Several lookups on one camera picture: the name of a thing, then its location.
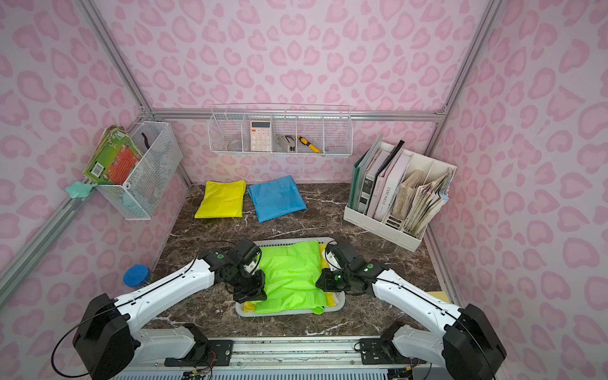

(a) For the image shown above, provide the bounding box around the green raincoat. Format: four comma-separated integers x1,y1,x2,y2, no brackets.
253,241,329,315

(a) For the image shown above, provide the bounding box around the yellow sticky note pad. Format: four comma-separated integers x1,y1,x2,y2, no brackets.
428,291,451,303

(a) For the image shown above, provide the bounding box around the yellow black utility knife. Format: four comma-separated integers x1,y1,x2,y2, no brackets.
298,136,321,154

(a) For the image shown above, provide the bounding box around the white desktop file organizer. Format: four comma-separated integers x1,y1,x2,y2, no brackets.
344,139,457,251

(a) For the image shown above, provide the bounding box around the white perforated plastic basket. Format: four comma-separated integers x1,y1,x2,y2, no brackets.
235,237,346,318

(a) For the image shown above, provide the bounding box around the grey stapler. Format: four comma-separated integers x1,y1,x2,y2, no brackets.
275,135,297,153

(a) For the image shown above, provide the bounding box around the blue raincoat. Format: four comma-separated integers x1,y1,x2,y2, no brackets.
247,176,307,223

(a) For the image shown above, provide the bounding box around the green red booklet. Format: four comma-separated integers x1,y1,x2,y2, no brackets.
83,125,143,185

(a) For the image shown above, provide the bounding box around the white mesh wall basket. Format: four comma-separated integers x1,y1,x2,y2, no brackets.
97,121,183,220

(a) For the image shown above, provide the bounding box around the pink white calculator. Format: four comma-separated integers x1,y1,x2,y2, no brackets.
250,120,272,152

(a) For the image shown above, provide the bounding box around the white wire wall shelf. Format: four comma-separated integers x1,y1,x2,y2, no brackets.
208,104,354,158

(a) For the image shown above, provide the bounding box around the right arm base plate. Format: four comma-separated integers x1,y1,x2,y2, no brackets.
353,338,425,366

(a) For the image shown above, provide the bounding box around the blue lidded jar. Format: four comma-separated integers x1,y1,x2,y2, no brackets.
123,264,151,288

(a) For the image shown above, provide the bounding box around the stack of beige papers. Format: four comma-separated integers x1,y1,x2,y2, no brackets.
389,168,454,239

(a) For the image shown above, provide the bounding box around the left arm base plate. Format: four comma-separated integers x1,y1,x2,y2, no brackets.
164,340,234,368

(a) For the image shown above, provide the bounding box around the mint green wall hook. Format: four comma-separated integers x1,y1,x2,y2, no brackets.
65,181,98,199

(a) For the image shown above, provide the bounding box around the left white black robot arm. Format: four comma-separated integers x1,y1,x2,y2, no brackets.
72,238,267,379

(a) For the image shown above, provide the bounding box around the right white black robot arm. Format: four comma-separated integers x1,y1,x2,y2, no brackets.
316,240,507,379

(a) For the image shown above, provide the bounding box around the green file folder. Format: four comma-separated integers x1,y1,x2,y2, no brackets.
348,136,383,210

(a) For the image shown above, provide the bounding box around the lime yellow folded raincoat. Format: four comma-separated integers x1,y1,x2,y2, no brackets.
194,180,246,219

